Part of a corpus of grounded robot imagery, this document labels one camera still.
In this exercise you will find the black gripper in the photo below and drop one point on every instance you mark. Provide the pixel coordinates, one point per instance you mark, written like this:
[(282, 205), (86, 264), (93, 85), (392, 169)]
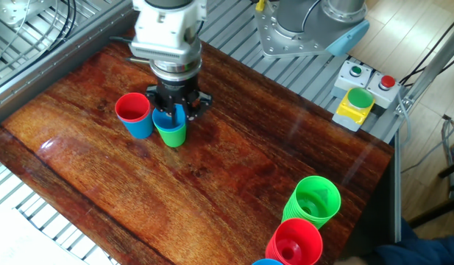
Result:
[(177, 92)]

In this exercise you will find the blue plastic cup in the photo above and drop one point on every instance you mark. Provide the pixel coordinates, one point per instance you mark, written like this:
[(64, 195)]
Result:
[(162, 123), (140, 129)]

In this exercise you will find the green plastic cup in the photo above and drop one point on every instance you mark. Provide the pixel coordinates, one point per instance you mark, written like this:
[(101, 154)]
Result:
[(171, 138)]

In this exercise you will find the red plastic cup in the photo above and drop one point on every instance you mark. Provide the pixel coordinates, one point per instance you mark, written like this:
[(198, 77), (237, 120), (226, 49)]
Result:
[(132, 110)]

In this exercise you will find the green cup stack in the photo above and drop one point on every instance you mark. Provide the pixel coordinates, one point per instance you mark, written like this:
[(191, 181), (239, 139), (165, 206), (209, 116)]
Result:
[(296, 210)]

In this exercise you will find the red cup stack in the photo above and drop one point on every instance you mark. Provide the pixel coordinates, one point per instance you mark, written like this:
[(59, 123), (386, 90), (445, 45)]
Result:
[(296, 235)]

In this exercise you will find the blue cup stack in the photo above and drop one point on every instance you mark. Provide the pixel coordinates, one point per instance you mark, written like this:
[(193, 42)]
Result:
[(267, 262)]

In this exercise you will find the yellow plastic clip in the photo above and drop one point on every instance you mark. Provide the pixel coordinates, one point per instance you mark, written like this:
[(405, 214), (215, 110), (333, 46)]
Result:
[(260, 5)]

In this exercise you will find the white box small green button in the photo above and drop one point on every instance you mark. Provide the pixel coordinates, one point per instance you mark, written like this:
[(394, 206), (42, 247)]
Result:
[(350, 79)]

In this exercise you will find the yellow box large green button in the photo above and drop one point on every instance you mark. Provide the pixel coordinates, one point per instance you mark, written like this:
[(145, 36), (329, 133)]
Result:
[(353, 110)]

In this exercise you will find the silver spare mounting plate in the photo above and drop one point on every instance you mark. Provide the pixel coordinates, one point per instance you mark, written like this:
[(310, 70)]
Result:
[(13, 11)]

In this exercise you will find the white box red button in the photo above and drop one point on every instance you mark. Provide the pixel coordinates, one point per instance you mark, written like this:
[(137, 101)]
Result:
[(383, 92)]

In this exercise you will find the white paper sheets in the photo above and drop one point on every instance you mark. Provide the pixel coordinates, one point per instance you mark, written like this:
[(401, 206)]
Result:
[(20, 243)]

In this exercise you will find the black chair base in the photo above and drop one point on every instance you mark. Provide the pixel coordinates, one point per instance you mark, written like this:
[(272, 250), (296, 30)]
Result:
[(432, 213)]

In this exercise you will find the person leg blue trousers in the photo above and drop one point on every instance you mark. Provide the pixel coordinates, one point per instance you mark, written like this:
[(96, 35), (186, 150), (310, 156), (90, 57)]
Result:
[(425, 252)]

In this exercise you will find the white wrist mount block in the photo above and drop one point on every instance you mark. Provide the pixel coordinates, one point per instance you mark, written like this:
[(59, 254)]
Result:
[(167, 33)]

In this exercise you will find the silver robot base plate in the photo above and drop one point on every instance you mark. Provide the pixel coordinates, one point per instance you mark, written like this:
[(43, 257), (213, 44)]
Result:
[(271, 37)]

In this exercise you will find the grey aluminium table rail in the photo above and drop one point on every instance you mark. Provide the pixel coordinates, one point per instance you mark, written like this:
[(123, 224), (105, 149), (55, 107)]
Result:
[(46, 70)]

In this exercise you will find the aluminium frame post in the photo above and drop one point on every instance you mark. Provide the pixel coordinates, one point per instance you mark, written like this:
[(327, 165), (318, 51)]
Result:
[(429, 70)]

